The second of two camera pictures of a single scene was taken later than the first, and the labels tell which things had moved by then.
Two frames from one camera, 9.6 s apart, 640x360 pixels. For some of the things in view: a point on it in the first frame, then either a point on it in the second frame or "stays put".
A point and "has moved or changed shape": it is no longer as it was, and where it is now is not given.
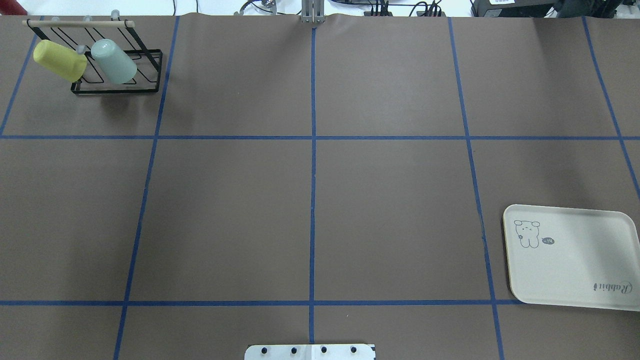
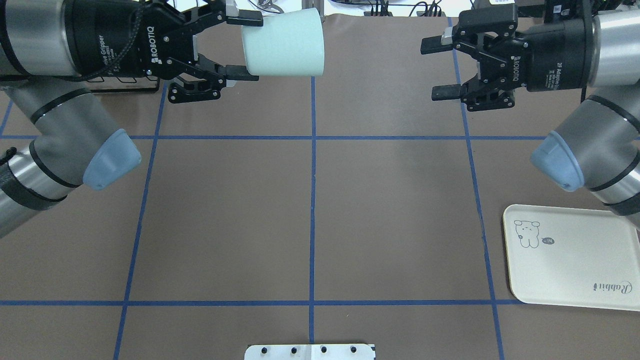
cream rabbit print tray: (573, 257) stays put
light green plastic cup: (117, 63) has moved or changed shape
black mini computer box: (513, 8) stays put
